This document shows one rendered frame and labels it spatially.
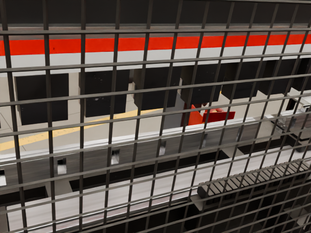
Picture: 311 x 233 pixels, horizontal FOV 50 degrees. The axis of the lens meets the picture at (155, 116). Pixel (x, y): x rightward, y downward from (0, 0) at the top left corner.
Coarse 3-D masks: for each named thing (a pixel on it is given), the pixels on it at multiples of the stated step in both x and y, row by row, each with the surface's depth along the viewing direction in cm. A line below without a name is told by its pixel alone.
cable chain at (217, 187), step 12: (276, 168) 113; (288, 168) 114; (300, 168) 114; (228, 180) 104; (240, 180) 105; (252, 180) 106; (264, 180) 106; (288, 180) 113; (204, 192) 99; (216, 192) 99; (240, 192) 103
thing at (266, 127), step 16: (272, 128) 171; (240, 144) 154; (256, 144) 157; (272, 144) 163; (160, 160) 136; (176, 160) 139; (192, 160) 143; (96, 176) 124; (112, 176) 127; (128, 176) 131; (0, 192) 111; (16, 192) 112; (32, 192) 115
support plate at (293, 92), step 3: (291, 90) 186; (294, 90) 187; (288, 93) 181; (291, 93) 182; (294, 93) 182; (297, 93) 183; (294, 99) 177; (297, 99) 176; (300, 99) 176; (303, 99) 177; (300, 102) 174; (303, 102) 174; (306, 102) 174
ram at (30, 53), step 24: (0, 48) 90; (24, 48) 92; (72, 48) 98; (96, 48) 101; (120, 48) 105; (168, 48) 112; (192, 48) 117; (216, 48) 121; (240, 48) 126; (288, 48) 138; (24, 72) 95; (72, 72) 102
